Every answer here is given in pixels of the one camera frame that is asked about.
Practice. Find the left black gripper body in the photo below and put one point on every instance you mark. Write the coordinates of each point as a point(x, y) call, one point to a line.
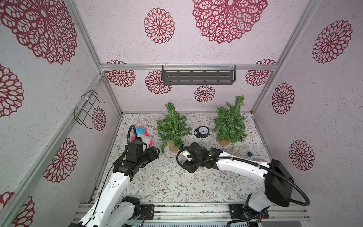
point(148, 156)

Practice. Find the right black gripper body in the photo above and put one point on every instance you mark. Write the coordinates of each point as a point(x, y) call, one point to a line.
point(191, 160)

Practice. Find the small green christmas tree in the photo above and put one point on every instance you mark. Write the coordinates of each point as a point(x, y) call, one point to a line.
point(172, 128)
point(229, 123)

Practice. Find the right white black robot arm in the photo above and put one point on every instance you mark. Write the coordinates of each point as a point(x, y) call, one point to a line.
point(274, 177)

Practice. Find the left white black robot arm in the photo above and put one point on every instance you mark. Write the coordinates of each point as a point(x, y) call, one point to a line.
point(104, 213)

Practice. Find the pink white plush toy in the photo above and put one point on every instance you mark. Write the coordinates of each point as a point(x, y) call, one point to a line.
point(143, 134)

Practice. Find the small black alarm clock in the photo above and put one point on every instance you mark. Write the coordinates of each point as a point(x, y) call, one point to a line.
point(201, 132)

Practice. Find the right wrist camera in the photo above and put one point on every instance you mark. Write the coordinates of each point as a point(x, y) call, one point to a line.
point(187, 155)

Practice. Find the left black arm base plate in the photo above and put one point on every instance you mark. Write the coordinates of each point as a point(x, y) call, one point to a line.
point(145, 212)

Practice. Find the aluminium mounting rail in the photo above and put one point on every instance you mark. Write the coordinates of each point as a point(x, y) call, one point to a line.
point(199, 212)

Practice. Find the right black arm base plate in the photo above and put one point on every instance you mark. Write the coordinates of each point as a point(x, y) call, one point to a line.
point(240, 211)

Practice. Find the grey wall shelf rack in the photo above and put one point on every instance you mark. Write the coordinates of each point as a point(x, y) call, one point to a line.
point(199, 77)

